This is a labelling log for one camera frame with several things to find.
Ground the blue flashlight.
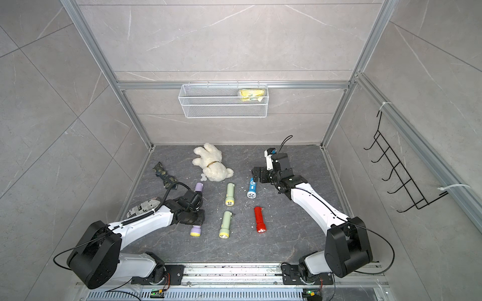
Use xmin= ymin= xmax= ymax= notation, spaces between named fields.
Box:
xmin=247 ymin=178 xmax=257 ymax=199

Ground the red flashlight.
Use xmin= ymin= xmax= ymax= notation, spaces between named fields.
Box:
xmin=254 ymin=206 xmax=267 ymax=233

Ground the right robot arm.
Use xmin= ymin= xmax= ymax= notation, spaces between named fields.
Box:
xmin=252 ymin=135 xmax=395 ymax=283

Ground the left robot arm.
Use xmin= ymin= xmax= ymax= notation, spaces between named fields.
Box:
xmin=62 ymin=183 xmax=205 ymax=289

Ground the white patterned toy car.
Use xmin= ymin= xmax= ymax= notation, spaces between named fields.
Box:
xmin=126 ymin=198 xmax=160 ymax=219

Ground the white plush bear toy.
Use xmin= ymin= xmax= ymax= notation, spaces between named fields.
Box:
xmin=192 ymin=143 xmax=234 ymax=182

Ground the yellow sponge in basket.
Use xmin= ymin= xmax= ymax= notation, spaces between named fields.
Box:
xmin=238 ymin=89 xmax=266 ymax=102

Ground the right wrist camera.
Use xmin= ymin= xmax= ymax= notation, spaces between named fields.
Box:
xmin=264 ymin=147 xmax=276 ymax=171

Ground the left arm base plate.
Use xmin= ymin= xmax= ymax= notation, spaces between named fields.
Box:
xmin=131 ymin=265 xmax=185 ymax=285

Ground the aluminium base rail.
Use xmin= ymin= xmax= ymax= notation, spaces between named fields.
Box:
xmin=71 ymin=262 xmax=396 ymax=301

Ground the white wire wall basket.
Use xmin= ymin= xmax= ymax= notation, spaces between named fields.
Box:
xmin=178 ymin=84 xmax=269 ymax=119

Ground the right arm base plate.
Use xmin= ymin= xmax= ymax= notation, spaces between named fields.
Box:
xmin=280 ymin=262 xmax=334 ymax=285

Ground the black wire hook rack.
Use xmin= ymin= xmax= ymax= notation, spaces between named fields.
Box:
xmin=364 ymin=111 xmax=449 ymax=213

